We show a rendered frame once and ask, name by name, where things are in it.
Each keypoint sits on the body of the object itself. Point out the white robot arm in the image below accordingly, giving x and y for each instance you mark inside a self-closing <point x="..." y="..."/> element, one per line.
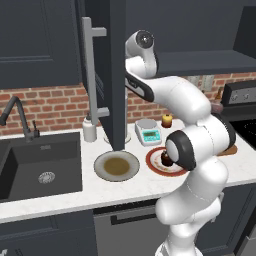
<point x="196" y="100"/>

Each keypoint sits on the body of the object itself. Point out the yellow and red jar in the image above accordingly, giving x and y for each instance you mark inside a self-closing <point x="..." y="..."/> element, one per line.
<point x="166" y="120"/>

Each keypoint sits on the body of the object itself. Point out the dark open cabinet door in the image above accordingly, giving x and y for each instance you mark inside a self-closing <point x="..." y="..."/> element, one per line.
<point x="111" y="66"/>

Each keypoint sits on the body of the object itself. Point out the brown cutting board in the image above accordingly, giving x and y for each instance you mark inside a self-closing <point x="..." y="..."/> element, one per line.
<point x="230" y="150"/>

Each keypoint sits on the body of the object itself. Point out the dark base cabinet door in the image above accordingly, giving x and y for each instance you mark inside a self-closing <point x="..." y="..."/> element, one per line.
<point x="230" y="216"/>
<point x="46" y="236"/>

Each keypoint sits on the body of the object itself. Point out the white round plate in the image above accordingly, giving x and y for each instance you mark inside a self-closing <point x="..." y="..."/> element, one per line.
<point x="128" y="137"/>

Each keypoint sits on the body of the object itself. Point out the white kitchen scale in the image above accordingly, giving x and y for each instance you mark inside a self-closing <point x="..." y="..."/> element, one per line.
<point x="148" y="131"/>

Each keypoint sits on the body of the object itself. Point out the white soap dispenser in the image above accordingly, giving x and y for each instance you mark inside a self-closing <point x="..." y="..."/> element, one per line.
<point x="89" y="130"/>

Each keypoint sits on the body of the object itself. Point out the grey plate with brown centre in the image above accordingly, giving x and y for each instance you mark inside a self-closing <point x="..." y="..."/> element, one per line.
<point x="116" y="166"/>

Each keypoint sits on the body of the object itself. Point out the red rimmed plate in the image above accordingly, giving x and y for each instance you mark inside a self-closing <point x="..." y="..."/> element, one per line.
<point x="153" y="163"/>

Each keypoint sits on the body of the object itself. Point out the dark brown pastry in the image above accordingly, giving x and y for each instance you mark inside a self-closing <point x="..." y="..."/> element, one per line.
<point x="165" y="159"/>

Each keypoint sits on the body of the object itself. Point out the brown bottle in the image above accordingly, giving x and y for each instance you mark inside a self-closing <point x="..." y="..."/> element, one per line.
<point x="217" y="105"/>

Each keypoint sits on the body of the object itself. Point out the black sink basin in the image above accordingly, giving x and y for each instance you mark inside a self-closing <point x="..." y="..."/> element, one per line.
<point x="40" y="166"/>

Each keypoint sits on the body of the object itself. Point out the grey dishwasher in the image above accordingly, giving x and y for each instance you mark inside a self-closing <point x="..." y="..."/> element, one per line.
<point x="133" y="236"/>

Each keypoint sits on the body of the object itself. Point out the black sink tap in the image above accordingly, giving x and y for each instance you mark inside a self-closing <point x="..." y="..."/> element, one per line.
<point x="20" y="113"/>

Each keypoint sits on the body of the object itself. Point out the black stove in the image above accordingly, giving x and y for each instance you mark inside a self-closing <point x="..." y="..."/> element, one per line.
<point x="243" y="110"/>

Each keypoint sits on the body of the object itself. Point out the dark range hood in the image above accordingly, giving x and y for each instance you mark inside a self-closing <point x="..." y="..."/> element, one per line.
<point x="246" y="30"/>

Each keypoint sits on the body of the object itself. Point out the grey wall outlet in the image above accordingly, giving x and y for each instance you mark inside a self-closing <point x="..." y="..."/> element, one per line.
<point x="207" y="82"/>

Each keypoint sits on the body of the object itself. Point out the dark wall cabinet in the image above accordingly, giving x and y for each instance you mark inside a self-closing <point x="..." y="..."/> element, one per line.
<point x="200" y="33"/>

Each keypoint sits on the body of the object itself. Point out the dark closed wall cabinet door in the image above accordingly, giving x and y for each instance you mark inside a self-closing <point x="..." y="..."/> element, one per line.
<point x="36" y="40"/>

